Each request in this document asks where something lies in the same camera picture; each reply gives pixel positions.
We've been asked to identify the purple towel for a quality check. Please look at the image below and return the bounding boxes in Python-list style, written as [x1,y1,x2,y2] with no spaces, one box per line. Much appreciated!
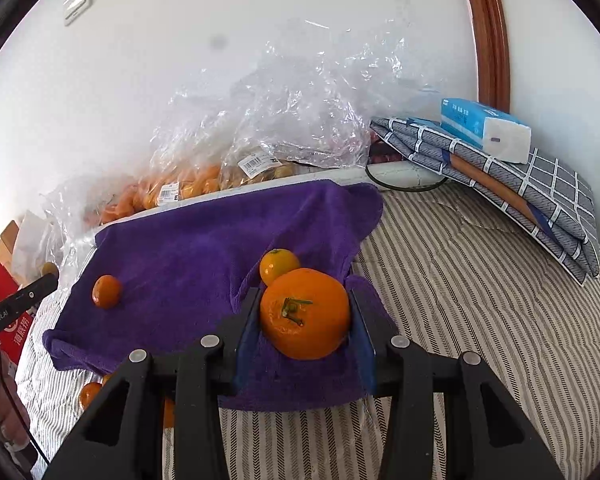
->
[42,180,408,413]

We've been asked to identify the small orange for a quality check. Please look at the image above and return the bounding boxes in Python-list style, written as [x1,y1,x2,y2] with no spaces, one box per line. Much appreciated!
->
[259,248,302,287]

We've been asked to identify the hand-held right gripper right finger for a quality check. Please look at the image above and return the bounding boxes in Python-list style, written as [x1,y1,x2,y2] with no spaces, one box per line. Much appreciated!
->
[346,286,567,480]

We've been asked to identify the clear bag of oranges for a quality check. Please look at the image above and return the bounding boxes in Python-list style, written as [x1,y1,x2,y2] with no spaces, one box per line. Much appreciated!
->
[80,85,226,228]

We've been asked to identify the thin black cable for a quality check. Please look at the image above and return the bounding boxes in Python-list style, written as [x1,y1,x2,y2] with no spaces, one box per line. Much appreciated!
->
[0,250,50,467]

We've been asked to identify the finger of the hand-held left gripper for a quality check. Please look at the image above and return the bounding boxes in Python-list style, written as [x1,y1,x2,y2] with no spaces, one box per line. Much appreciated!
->
[0,274,60,322]

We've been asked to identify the person's left hand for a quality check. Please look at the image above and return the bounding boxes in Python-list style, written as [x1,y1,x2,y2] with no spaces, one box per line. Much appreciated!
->
[0,375,33,453]

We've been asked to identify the red paper bag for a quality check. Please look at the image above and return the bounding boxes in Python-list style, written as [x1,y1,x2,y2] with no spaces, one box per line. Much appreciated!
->
[0,262,36,366]

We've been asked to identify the crumpled clear plastic wrap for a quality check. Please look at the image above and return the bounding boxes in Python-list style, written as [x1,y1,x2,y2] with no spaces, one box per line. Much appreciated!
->
[39,174,101,286]

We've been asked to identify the black cable loop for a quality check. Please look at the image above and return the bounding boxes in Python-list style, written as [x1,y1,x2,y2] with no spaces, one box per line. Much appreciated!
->
[365,155,448,193]

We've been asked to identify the brown wooden door frame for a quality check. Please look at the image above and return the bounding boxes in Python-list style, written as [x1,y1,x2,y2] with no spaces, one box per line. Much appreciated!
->
[455,0,512,113]

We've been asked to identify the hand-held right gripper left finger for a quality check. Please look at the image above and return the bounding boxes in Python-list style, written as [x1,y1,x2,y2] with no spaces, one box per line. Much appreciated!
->
[42,286,263,480]

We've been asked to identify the large orange with stem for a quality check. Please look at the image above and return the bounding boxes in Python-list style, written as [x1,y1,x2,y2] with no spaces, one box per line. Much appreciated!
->
[259,267,352,361]

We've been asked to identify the white plastic bag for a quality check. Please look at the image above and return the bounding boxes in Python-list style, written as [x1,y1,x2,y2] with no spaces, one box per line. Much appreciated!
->
[15,210,53,281]

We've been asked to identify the striped bed cover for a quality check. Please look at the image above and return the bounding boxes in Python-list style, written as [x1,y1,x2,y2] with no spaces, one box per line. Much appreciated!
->
[10,187,600,480]

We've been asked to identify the large clear plastic bag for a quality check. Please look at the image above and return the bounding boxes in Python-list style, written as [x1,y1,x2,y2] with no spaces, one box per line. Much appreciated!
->
[220,17,431,191]

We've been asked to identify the folded grey checked cloth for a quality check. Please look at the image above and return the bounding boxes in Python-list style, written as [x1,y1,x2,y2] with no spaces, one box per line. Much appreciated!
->
[370,116,600,288]

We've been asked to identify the blue white tissue pack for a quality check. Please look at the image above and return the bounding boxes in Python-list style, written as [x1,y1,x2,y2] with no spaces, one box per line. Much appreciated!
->
[440,98,532,164]

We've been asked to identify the white wall switch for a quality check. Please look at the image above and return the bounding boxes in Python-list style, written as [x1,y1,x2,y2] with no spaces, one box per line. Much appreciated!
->
[62,0,93,27]

